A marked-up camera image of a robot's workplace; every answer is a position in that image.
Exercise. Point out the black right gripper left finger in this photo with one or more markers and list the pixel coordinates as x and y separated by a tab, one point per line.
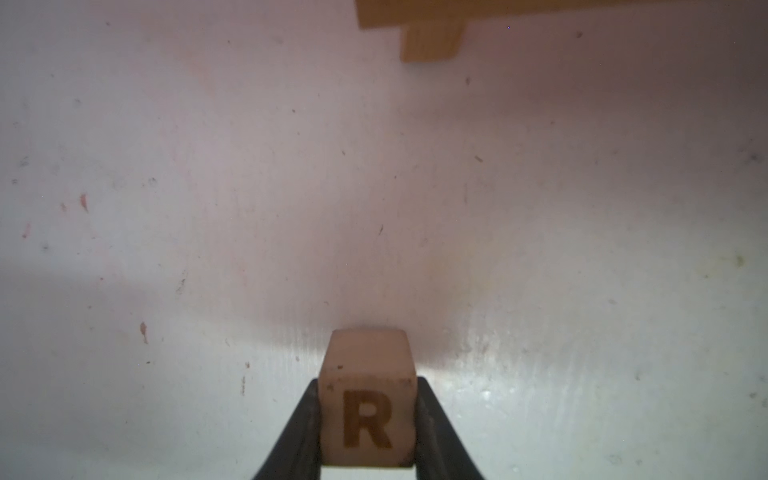
296	453

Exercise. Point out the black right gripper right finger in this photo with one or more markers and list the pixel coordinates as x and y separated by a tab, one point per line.
439	452

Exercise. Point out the wooden letter block R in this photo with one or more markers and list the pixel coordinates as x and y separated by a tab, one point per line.
367	390

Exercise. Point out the wooden whiteboard stand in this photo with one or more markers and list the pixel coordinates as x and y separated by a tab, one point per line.
432	30

